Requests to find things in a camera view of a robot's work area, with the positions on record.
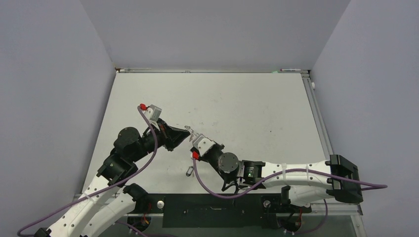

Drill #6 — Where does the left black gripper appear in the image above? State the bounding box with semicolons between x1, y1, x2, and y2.
131;118;190;162

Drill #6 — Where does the grey key tag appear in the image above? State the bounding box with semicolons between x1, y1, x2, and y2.
185;166;195;177

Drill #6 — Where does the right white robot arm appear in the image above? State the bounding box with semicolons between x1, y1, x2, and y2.
190;143;363;211

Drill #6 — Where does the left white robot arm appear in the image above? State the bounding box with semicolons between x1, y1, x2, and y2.
34;119;190;237

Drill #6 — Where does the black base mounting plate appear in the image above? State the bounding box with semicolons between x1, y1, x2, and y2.
129;194;312;229

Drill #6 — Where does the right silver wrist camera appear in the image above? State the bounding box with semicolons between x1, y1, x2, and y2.
192;134;215;156

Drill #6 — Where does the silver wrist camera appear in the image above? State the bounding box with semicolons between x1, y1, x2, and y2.
192;134;215;156
144;105;162;122

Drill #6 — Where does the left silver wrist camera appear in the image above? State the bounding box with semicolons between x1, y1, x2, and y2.
144;105;162;122

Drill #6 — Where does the aluminium frame rail back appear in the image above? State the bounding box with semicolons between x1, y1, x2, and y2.
116;68;310;74

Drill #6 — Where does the aluminium frame rail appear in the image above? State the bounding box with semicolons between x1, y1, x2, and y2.
116;68;310;74
301;73;334;159

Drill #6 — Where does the aluminium frame rail right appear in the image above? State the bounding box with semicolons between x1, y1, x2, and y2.
301;73;334;159

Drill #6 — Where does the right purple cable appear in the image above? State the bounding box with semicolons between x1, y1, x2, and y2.
192;151;388;200

